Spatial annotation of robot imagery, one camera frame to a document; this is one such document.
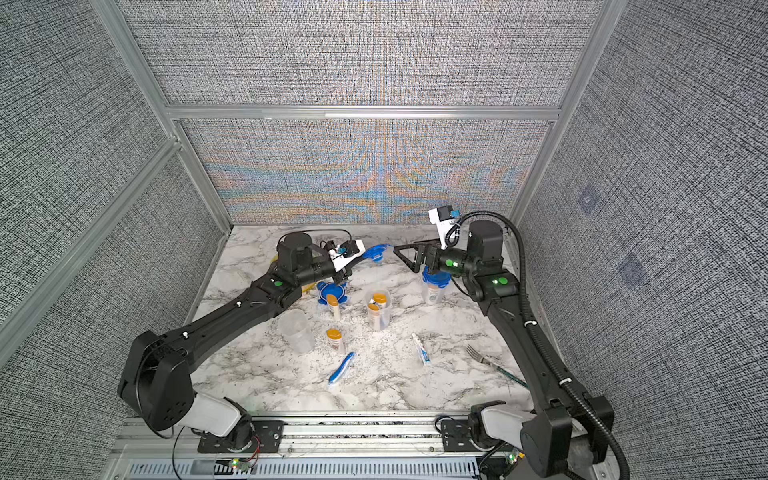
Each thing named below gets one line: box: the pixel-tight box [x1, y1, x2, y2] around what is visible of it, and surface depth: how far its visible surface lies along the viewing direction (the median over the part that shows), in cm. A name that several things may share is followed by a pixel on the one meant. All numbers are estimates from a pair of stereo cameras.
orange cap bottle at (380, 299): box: [373, 292, 387, 307], surface depth 89 cm
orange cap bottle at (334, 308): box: [327, 294, 340, 324], surface depth 89 cm
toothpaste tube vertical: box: [412, 333, 432, 365], surface depth 89 cm
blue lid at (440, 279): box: [422, 265, 452, 289], surface depth 90 cm
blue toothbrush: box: [328, 352, 356, 385], surface depth 85 cm
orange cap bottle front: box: [326, 328, 345, 356], surface depth 83 cm
